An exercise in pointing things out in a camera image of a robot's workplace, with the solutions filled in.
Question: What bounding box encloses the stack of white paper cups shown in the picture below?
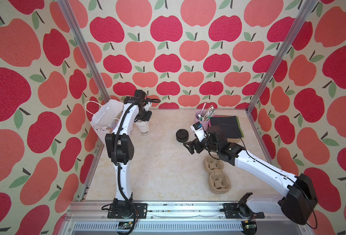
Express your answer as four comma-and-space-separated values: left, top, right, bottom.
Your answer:
135, 120, 149, 135

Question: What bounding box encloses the cartoon animal paper gift bag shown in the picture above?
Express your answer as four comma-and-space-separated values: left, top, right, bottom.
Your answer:
84, 99, 124, 145

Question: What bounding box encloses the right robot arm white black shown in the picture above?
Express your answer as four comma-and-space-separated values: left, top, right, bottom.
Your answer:
183, 122, 318, 225

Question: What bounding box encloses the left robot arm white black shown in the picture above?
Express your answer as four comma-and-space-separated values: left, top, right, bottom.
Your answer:
104, 96, 161, 219

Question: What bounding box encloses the pink cylindrical holder cup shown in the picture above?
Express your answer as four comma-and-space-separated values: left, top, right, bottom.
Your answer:
195, 111, 211, 130

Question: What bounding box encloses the stack of dark napkins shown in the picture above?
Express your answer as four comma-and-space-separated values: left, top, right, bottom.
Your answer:
210, 115, 244, 139

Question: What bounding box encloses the brown pulp cup carrier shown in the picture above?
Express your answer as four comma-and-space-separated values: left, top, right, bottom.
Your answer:
203, 156, 231, 194

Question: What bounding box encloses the aluminium front rail frame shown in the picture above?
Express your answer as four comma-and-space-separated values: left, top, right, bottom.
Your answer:
55, 201, 314, 235

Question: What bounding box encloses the left aluminium corner post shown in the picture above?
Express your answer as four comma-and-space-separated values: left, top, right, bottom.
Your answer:
57, 0, 110, 103

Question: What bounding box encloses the aluminium corner post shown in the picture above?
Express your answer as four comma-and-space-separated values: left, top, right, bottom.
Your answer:
57, 0, 110, 103
246, 0, 319, 116

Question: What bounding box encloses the right aluminium corner post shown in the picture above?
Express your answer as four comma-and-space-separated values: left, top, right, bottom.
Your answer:
246, 0, 319, 116

